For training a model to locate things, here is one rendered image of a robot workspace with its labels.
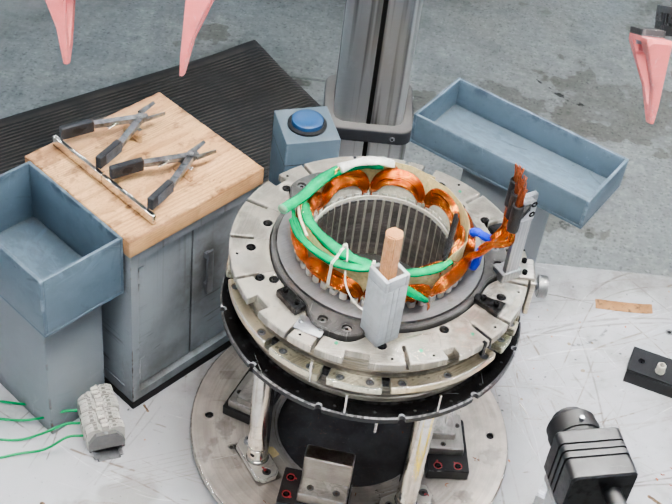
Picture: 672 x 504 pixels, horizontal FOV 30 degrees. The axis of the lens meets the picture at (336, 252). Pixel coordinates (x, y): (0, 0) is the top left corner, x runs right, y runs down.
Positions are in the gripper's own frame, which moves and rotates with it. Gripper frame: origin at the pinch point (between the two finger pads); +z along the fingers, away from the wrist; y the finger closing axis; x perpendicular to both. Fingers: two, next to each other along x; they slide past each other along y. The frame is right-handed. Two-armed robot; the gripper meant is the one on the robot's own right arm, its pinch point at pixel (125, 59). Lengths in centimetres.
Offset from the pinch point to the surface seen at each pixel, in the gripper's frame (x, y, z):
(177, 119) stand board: 43.8, 0.6, 11.0
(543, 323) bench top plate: 57, 51, 36
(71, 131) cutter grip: 36.3, -10.6, 12.5
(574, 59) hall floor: 256, 93, 13
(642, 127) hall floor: 230, 108, 28
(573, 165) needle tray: 49, 50, 13
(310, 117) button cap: 50, 17, 10
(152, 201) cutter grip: 26.5, 0.2, 17.7
